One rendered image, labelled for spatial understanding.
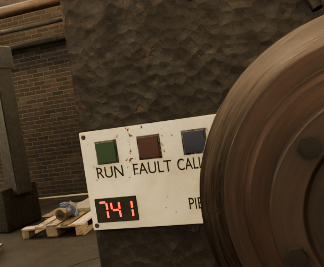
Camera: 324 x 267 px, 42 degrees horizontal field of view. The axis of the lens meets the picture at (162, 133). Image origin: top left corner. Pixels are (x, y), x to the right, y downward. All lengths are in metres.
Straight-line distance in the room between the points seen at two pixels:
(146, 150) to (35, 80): 7.22
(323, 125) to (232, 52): 0.29
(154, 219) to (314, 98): 0.37
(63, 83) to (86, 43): 6.83
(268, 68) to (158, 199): 0.31
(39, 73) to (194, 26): 7.18
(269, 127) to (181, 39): 0.28
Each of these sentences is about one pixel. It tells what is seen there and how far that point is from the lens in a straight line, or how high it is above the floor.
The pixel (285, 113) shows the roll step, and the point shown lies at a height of 1.23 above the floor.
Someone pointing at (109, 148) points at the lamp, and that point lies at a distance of 0.75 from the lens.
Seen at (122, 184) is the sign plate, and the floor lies 1.14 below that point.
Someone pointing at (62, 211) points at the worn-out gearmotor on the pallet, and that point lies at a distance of 5.13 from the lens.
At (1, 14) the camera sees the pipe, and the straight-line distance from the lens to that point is 7.47.
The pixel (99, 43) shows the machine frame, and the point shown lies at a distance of 0.78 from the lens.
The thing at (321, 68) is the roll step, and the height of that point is 1.28.
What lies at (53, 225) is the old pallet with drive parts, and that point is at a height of 0.14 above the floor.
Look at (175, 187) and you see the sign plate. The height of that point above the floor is 1.13.
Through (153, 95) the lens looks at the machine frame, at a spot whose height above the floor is 1.29.
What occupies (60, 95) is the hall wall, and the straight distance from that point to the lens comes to 7.66.
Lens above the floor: 1.26
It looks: 3 degrees down
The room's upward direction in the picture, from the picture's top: 8 degrees counter-clockwise
